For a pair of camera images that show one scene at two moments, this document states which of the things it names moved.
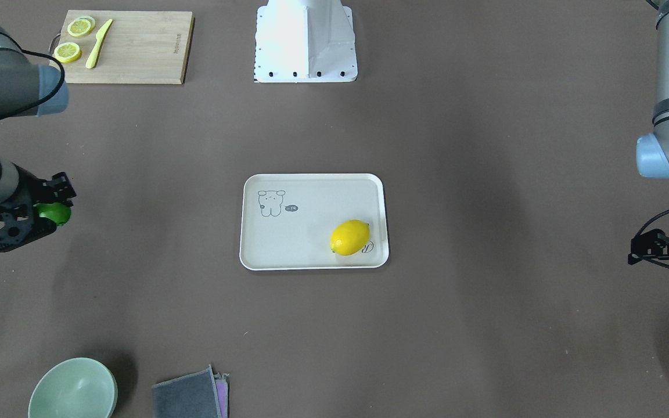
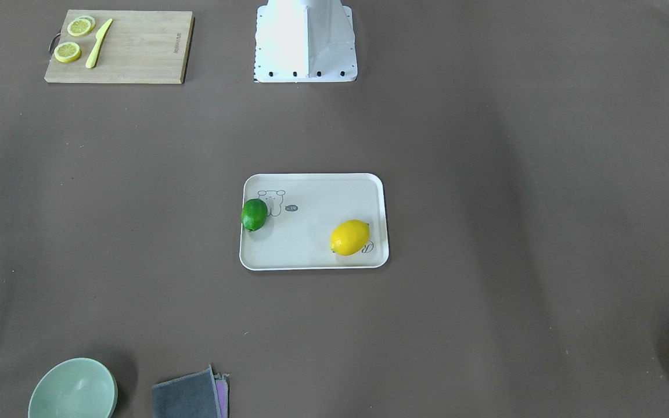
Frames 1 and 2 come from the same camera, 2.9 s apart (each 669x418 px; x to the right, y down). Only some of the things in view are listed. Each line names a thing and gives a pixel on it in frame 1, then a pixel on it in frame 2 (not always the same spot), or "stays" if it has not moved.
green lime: (60, 213) → (254, 213)
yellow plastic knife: (100, 36) stays
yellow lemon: (349, 237) stays
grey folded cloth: (194, 395) stays
